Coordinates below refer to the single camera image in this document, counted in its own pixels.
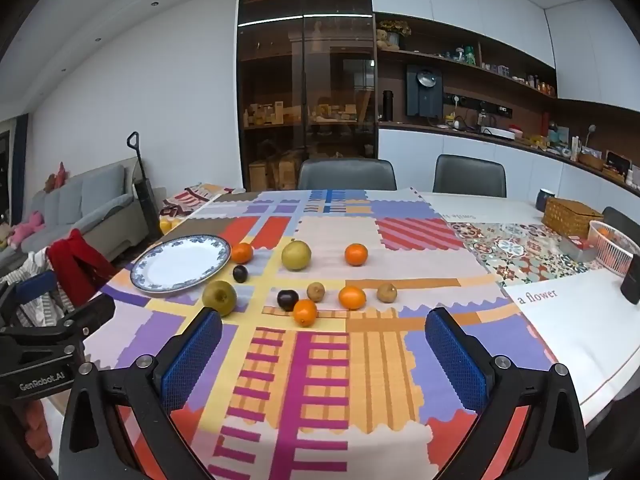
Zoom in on blue rimmed white plate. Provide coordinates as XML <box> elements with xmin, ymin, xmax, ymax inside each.
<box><xmin>130</xmin><ymin>234</ymin><xmax>232</xmax><ymax>296</ymax></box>

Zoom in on colourful patchwork tablecloth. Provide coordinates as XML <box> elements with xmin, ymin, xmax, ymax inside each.
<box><xmin>82</xmin><ymin>187</ymin><xmax>558</xmax><ymax>480</ymax></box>

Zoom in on red plush toy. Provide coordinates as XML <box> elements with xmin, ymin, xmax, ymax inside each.
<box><xmin>44</xmin><ymin>161</ymin><xmax>68</xmax><ymax>193</ymax></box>

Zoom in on striped white garment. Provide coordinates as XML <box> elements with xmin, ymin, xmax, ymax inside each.
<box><xmin>15</xmin><ymin>260</ymin><xmax>76</xmax><ymax>332</ymax></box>

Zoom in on red and grey packet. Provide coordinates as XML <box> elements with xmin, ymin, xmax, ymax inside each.
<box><xmin>559</xmin><ymin>235</ymin><xmax>598</xmax><ymax>263</ymax></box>

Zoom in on pink plush toy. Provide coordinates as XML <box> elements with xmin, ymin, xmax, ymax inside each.
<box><xmin>10</xmin><ymin>211</ymin><xmax>46</xmax><ymax>248</ymax></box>

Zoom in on grey dining chair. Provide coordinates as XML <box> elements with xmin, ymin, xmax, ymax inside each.
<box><xmin>602</xmin><ymin>206</ymin><xmax>640</xmax><ymax>242</ymax></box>
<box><xmin>297</xmin><ymin>158</ymin><xmax>397</xmax><ymax>192</ymax></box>
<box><xmin>433</xmin><ymin>154</ymin><xmax>507</xmax><ymax>198</ymax></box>

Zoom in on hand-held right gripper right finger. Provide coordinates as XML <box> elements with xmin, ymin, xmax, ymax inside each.
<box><xmin>424</xmin><ymin>306</ymin><xmax>590</xmax><ymax>480</ymax></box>

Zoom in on red striped cream cloth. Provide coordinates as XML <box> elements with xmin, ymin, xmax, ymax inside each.
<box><xmin>161</xmin><ymin>182</ymin><xmax>247</xmax><ymax>218</ymax></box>

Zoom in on dark box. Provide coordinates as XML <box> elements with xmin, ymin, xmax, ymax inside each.
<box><xmin>621</xmin><ymin>254</ymin><xmax>640</xmax><ymax>306</ymax></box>

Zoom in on black upright vacuum cleaner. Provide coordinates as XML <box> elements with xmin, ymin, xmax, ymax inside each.
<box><xmin>126</xmin><ymin>131</ymin><xmax>163</xmax><ymax>241</ymax></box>

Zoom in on yellow pear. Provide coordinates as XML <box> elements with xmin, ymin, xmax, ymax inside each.
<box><xmin>281</xmin><ymin>240</ymin><xmax>313</xmax><ymax>272</ymax></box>

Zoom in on yellow flower pot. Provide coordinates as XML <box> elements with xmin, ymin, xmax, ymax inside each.
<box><xmin>378</xmin><ymin>19</ymin><xmax>412</xmax><ymax>50</ymax></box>

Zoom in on white tile-patterned tablecloth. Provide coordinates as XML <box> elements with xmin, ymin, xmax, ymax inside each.
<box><xmin>417</xmin><ymin>191</ymin><xmax>640</xmax><ymax>433</ymax></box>

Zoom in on cardboard boxes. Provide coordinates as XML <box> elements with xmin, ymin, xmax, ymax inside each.
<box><xmin>248</xmin><ymin>159</ymin><xmax>302</xmax><ymax>191</ymax></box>

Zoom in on green apple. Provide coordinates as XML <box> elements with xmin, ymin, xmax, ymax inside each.
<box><xmin>201</xmin><ymin>280</ymin><xmax>238</xmax><ymax>317</ymax></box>

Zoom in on dark glass display cabinet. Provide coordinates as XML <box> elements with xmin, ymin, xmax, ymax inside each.
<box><xmin>236</xmin><ymin>0</ymin><xmax>378</xmax><ymax>192</ymax></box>

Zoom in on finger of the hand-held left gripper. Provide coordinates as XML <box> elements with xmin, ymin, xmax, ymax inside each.
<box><xmin>0</xmin><ymin>270</ymin><xmax>58</xmax><ymax>319</ymax></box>
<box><xmin>0</xmin><ymin>292</ymin><xmax>117</xmax><ymax>362</ymax></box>

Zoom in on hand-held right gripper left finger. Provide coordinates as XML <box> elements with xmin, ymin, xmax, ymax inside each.
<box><xmin>59</xmin><ymin>305</ymin><xmax>223</xmax><ymax>480</ymax></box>

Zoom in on white counter cabinet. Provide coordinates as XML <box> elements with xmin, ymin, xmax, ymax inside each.
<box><xmin>377</xmin><ymin>127</ymin><xmax>640</xmax><ymax>211</ymax></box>

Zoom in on wicker basket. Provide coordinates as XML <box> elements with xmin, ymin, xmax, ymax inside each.
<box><xmin>542</xmin><ymin>197</ymin><xmax>606</xmax><ymax>238</ymax></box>

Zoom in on grey sofa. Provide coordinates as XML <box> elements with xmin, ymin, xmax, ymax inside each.
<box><xmin>0</xmin><ymin>162</ymin><xmax>166</xmax><ymax>281</ymax></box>

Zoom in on wooden wall shelf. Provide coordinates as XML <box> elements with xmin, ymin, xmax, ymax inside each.
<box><xmin>372</xmin><ymin>10</ymin><xmax>640</xmax><ymax>187</ymax></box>

